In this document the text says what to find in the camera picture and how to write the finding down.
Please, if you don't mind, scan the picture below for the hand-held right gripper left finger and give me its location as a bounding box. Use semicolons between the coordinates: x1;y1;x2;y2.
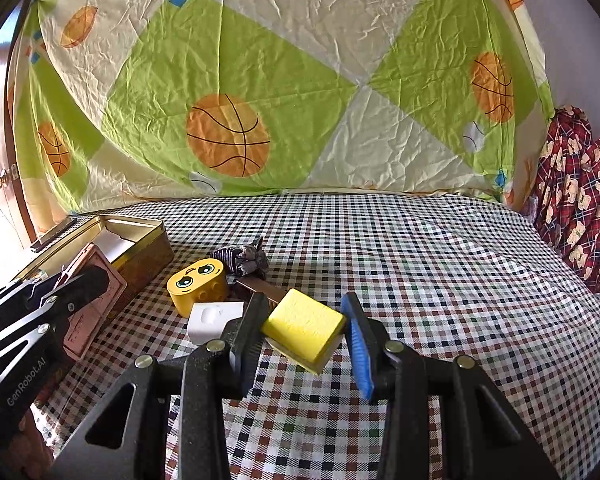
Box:
50;292;271;480

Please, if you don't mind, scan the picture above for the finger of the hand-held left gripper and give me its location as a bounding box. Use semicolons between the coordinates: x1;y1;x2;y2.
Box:
0;266;111;361
0;274;65;327

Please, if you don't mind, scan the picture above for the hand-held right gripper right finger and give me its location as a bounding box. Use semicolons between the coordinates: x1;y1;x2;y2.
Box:
341;292;561;480

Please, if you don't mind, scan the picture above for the white block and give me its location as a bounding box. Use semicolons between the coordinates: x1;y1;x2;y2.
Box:
186;301;246;346

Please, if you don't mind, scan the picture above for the pink transparent box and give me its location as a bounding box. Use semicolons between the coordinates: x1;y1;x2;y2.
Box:
61;242;129;361

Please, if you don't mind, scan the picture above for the brown bar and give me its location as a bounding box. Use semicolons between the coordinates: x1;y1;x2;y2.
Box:
235;279;288;306

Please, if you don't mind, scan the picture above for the plain yellow block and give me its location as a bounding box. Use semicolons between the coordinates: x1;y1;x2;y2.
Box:
261;288;347;375

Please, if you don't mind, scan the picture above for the gold tin box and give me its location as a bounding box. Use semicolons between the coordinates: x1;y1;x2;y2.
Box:
15;214;176;311

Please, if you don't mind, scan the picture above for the yellow face block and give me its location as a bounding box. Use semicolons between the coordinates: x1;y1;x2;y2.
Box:
166;257;229;318

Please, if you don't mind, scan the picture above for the person's left hand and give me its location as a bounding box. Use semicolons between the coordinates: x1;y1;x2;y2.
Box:
7;400;56;466

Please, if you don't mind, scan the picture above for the black flat case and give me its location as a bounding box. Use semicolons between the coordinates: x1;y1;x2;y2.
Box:
30;217;78;253

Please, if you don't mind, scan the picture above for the checkered tablecloth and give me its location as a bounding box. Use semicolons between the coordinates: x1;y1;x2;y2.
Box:
30;192;600;480

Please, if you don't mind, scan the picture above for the brown wooden door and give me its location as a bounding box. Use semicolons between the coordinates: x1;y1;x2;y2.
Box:
0;10;36;261

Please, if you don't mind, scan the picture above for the basketball print bed sheet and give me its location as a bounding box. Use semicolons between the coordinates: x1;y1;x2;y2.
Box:
7;0;556;211

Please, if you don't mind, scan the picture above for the red bear print cloth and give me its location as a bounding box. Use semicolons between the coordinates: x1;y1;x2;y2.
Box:
532;105;600;296

